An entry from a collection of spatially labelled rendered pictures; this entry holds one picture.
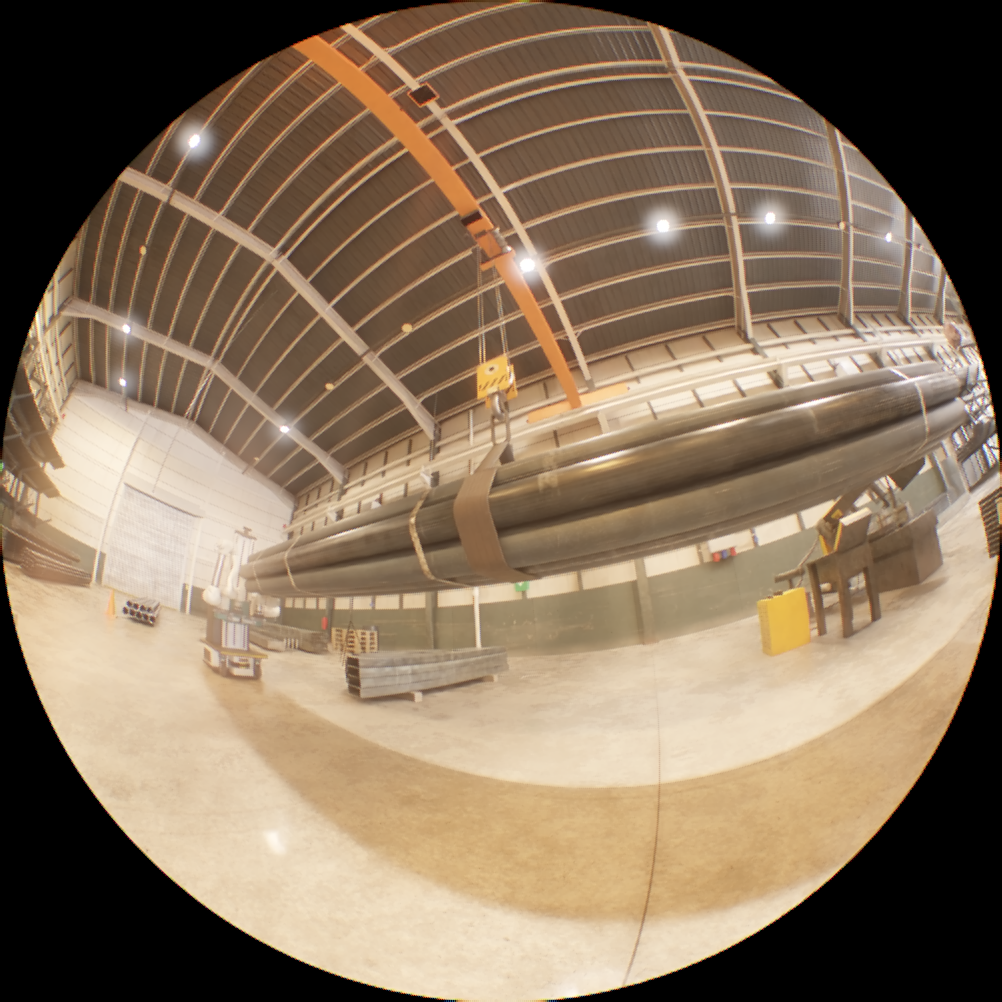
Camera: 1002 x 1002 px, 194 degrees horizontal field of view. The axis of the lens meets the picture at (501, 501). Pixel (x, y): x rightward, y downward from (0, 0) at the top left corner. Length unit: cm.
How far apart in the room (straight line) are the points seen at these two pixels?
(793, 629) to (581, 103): 1057
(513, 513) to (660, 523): 49
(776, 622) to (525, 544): 275
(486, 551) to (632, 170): 946
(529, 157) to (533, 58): 325
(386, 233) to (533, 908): 1016
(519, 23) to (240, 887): 1108
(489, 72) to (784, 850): 1050
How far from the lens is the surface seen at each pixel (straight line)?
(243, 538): 430
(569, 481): 96
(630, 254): 962
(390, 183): 944
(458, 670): 394
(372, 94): 574
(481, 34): 988
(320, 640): 815
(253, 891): 110
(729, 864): 107
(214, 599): 377
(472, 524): 107
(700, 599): 722
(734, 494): 104
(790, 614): 334
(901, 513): 455
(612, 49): 1061
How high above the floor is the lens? 80
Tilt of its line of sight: 25 degrees up
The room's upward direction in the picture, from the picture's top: 4 degrees counter-clockwise
